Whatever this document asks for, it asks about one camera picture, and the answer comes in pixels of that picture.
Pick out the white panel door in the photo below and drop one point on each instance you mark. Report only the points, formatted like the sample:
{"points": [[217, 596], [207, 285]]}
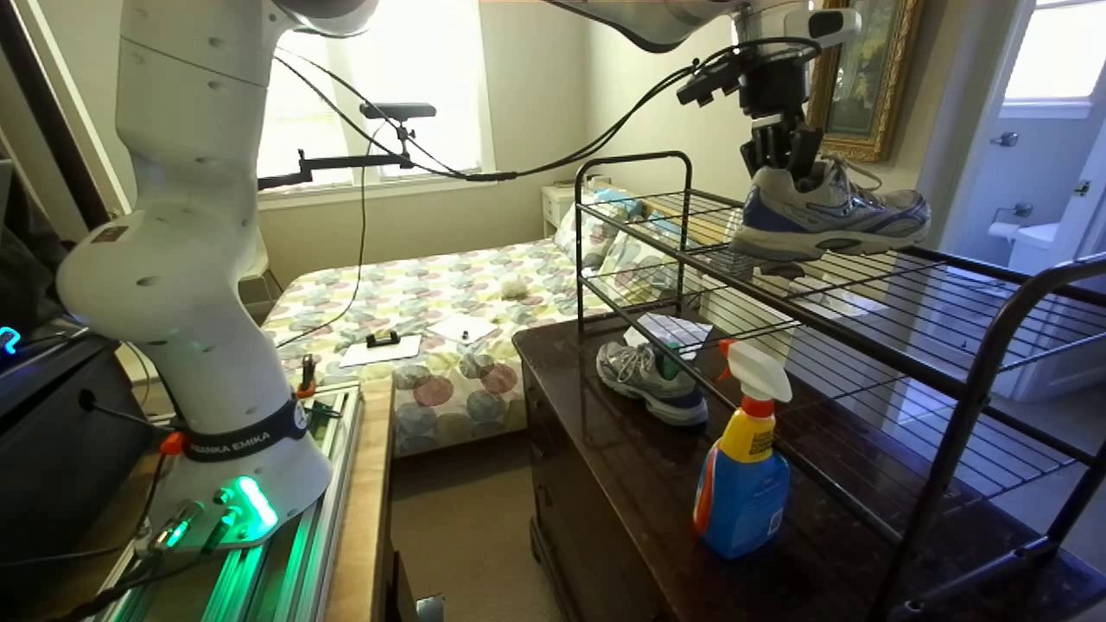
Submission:
{"points": [[1084, 196]]}

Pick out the bed with floral quilt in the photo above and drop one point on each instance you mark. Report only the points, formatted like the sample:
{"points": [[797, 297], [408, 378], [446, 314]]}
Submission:
{"points": [[460, 381]]}

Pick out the grey round knob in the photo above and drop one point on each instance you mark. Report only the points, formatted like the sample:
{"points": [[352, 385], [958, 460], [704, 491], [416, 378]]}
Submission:
{"points": [[426, 610]]}

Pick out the black camera boom rod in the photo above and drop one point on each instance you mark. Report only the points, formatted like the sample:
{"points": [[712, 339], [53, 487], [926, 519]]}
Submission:
{"points": [[346, 160]]}

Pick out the white folded paper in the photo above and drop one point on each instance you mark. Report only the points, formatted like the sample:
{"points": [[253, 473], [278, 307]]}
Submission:
{"points": [[677, 334]]}

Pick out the small red black tool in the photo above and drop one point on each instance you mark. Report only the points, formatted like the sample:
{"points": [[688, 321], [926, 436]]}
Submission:
{"points": [[305, 378]]}

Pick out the bright window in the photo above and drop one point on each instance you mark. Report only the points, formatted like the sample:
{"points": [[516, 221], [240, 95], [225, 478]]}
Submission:
{"points": [[402, 57]]}

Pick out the grey blue sneaker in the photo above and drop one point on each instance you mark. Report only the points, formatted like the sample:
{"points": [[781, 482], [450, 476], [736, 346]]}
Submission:
{"points": [[829, 221], [651, 385]]}

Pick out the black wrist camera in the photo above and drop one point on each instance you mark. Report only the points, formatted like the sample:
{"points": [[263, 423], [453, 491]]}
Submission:
{"points": [[712, 81]]}

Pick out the gold framed picture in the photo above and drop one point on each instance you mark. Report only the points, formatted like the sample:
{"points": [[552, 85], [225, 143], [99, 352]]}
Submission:
{"points": [[864, 81]]}

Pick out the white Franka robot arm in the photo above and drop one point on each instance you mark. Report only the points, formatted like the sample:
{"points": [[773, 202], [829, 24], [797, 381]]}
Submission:
{"points": [[195, 287]]}

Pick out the dark wooden dresser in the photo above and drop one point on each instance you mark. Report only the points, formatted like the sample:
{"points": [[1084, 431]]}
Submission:
{"points": [[622, 497]]}

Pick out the white bathroom fixture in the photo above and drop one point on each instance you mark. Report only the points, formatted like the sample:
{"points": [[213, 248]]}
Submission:
{"points": [[1023, 245]]}

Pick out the green lit aluminium rail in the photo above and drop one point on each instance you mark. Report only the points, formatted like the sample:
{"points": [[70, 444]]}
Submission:
{"points": [[287, 566]]}

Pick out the white paper sheet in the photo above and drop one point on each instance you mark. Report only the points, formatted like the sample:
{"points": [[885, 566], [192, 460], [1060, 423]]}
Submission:
{"points": [[392, 355]]}

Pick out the black metal shoe rack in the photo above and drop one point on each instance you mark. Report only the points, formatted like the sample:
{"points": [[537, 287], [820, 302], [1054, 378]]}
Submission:
{"points": [[941, 460]]}

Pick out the light wooden robot table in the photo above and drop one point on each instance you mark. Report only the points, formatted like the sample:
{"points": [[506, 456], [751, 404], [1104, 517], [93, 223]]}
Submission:
{"points": [[364, 519]]}

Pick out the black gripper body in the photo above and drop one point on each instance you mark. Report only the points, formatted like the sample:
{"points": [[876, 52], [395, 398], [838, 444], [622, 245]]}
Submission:
{"points": [[781, 104]]}

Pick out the black equipment box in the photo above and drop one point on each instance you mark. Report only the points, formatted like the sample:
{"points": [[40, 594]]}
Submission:
{"points": [[58, 460]]}

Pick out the blue spray cleaner bottle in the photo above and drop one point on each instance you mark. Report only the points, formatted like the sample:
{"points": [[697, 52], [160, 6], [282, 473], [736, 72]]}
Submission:
{"points": [[743, 497]]}

